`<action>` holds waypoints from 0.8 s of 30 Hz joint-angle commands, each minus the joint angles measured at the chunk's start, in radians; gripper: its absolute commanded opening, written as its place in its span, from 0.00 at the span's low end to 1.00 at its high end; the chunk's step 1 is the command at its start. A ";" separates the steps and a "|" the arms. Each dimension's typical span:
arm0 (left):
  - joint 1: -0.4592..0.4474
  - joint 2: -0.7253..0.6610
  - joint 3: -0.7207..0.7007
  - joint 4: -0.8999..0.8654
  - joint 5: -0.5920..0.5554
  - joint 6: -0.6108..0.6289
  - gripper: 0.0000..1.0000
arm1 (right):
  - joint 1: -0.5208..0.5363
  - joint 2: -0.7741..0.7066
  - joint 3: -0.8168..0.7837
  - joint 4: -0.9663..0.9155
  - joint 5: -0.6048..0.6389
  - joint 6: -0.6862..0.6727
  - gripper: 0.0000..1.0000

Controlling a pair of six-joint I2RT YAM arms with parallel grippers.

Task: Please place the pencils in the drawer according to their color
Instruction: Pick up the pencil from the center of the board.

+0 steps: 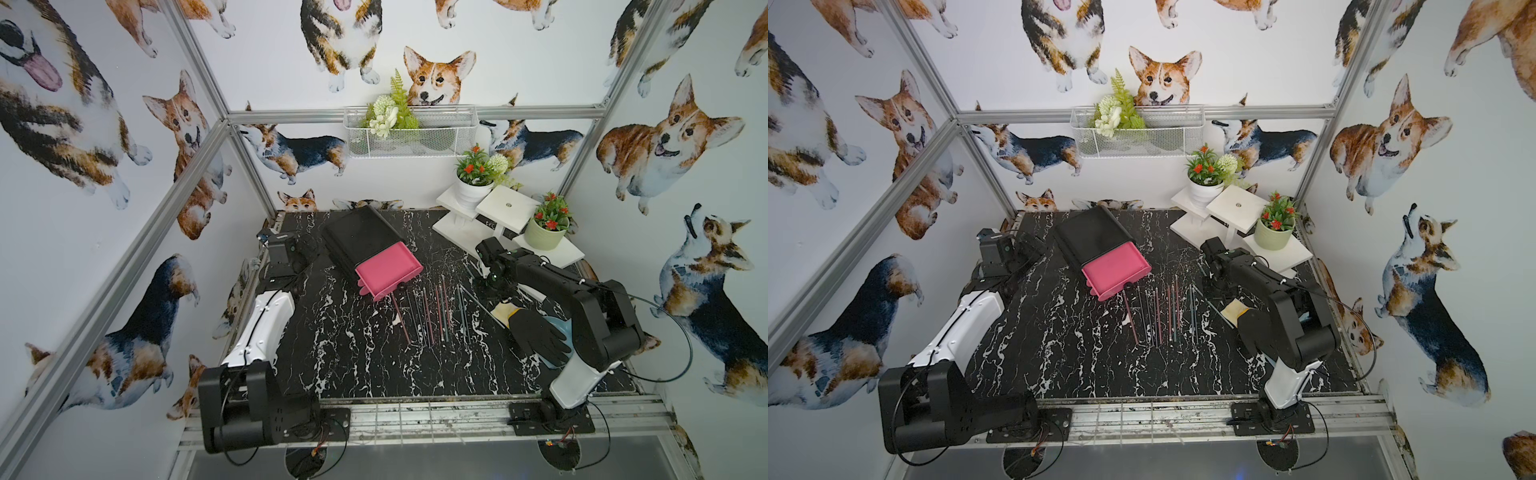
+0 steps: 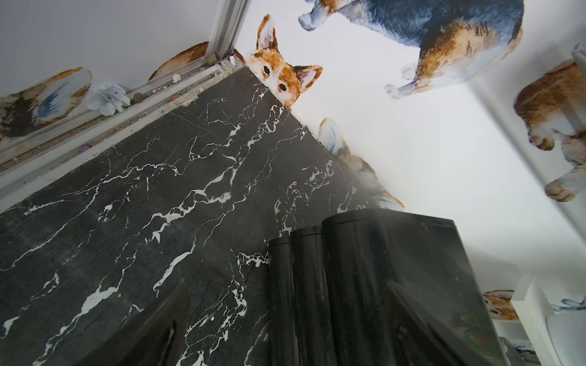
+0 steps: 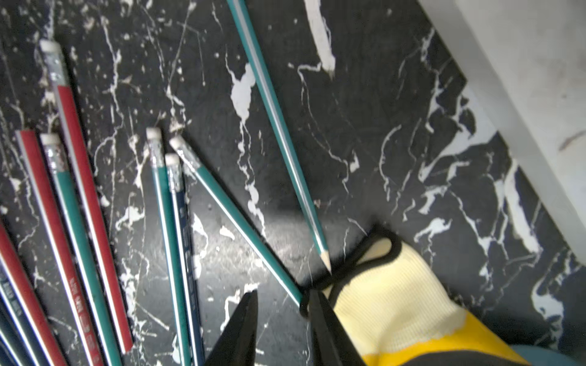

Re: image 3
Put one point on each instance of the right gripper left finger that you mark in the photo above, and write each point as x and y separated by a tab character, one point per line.
237	343

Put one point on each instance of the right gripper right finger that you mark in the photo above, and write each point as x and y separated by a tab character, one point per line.
329	340

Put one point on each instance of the green pencil with eraser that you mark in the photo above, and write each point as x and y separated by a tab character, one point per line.
66	192
197	168

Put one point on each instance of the green pencil angled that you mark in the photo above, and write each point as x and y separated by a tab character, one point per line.
274	111

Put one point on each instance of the dark blue pencil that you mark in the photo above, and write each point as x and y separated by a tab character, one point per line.
178	195

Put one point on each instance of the red pencil far left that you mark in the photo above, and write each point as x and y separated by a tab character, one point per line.
28	300

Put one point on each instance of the red pencil with eraser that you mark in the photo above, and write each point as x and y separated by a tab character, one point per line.
79	157

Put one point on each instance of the white tiered display stand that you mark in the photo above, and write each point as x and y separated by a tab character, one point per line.
525	61

